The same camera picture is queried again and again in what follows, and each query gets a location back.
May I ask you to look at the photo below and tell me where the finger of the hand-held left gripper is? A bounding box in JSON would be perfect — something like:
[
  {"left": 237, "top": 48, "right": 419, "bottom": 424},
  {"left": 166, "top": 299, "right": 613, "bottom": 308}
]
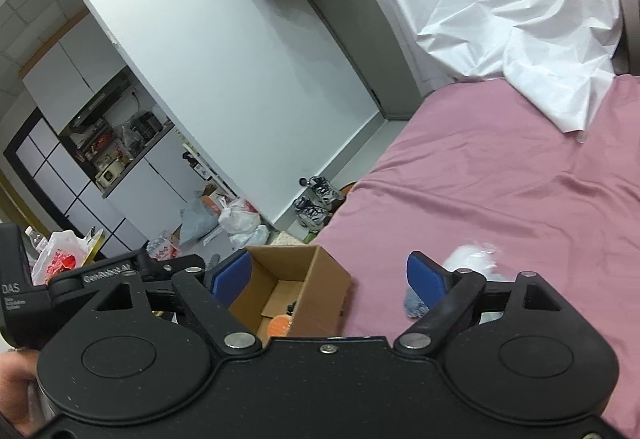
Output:
[{"left": 47, "top": 253, "right": 207, "bottom": 302}]

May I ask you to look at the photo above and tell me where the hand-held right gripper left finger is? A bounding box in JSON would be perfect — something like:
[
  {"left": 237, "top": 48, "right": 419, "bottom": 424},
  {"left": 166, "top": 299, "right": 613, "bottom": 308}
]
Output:
[{"left": 75, "top": 250, "right": 263, "bottom": 357}]

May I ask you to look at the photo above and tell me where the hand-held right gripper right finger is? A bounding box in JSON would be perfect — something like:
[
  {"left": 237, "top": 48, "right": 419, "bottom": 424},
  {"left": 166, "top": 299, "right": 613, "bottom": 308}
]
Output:
[{"left": 393, "top": 250, "right": 576, "bottom": 356}]

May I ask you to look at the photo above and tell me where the white fluffy plush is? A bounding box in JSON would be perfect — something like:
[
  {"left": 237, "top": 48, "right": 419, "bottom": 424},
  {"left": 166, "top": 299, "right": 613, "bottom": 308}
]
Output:
[{"left": 442, "top": 241, "right": 503, "bottom": 282}]

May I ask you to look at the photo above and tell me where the brown cardboard box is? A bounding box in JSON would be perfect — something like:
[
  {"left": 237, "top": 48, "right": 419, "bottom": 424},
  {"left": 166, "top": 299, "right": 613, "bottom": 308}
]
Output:
[{"left": 227, "top": 245, "right": 352, "bottom": 340}]

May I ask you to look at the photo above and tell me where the orange soft item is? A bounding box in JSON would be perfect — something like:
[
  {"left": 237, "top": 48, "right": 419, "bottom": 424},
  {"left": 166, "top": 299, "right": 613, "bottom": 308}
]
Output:
[{"left": 266, "top": 314, "right": 293, "bottom": 339}]

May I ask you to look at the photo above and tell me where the person's left hand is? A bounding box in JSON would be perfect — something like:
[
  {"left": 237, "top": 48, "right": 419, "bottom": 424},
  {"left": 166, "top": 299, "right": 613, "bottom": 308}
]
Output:
[{"left": 0, "top": 350, "right": 41, "bottom": 392}]

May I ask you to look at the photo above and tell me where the plain white plastic bag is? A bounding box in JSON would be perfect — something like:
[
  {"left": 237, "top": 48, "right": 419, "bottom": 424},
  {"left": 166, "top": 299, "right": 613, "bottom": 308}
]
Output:
[{"left": 242, "top": 225, "right": 271, "bottom": 250}]

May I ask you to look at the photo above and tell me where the red and white plastic bag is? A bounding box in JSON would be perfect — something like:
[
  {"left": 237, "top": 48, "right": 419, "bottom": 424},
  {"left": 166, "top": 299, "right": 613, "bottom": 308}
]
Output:
[{"left": 31, "top": 230, "right": 92, "bottom": 287}]

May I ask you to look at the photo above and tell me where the clear plastic bottle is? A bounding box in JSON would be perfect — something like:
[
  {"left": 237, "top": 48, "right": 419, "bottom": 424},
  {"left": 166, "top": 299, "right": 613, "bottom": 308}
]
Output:
[{"left": 25, "top": 226, "right": 49, "bottom": 256}]

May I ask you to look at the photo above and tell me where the white plastic bag red print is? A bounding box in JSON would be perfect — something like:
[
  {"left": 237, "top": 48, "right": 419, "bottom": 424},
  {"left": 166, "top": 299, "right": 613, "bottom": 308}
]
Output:
[{"left": 218, "top": 198, "right": 262, "bottom": 235}]

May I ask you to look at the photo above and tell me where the grey plastic bag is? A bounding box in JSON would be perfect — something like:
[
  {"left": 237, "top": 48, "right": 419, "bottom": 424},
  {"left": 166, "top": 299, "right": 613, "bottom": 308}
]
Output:
[{"left": 179, "top": 199, "right": 221, "bottom": 245}]

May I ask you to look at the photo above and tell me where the orange cardboard carton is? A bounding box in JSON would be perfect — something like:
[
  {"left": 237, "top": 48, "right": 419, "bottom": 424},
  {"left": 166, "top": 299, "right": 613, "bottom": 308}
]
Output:
[{"left": 202, "top": 191, "right": 233, "bottom": 214}]

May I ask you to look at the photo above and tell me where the grey and black sneaker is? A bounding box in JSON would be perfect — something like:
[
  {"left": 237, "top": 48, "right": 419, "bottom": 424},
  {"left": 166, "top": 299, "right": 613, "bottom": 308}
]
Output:
[
  {"left": 294, "top": 198, "right": 329, "bottom": 233},
  {"left": 306, "top": 175, "right": 343, "bottom": 208}
]

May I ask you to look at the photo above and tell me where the white kitchen cabinet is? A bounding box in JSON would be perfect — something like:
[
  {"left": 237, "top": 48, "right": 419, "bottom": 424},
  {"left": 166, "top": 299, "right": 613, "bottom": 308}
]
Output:
[{"left": 102, "top": 124, "right": 237, "bottom": 251}]

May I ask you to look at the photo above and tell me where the cream toaster oven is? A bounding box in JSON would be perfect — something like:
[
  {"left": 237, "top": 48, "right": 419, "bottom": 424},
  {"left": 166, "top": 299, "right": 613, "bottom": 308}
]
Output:
[{"left": 95, "top": 164, "right": 124, "bottom": 186}]

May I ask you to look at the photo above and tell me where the pink bed sheet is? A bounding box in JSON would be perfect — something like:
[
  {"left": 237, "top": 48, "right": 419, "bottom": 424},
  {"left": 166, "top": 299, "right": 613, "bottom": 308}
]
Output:
[{"left": 312, "top": 75, "right": 640, "bottom": 439}]

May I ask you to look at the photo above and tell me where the black framed glass partition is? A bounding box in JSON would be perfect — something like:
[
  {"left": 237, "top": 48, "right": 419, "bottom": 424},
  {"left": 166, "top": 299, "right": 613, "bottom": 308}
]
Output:
[{"left": 2, "top": 109, "right": 127, "bottom": 245}]

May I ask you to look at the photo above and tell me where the black kitchen appliance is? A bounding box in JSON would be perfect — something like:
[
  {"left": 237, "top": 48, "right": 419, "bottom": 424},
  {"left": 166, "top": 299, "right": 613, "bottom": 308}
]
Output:
[{"left": 132, "top": 110, "right": 164, "bottom": 140}]

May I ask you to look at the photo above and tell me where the grey door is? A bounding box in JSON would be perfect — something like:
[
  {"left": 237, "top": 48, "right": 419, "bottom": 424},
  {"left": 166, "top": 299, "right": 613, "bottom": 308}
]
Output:
[{"left": 302, "top": 0, "right": 437, "bottom": 122}]

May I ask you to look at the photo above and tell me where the white sheet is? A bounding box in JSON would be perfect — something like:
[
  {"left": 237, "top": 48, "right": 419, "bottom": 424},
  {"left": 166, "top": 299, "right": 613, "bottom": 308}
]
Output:
[{"left": 366, "top": 0, "right": 623, "bottom": 144}]

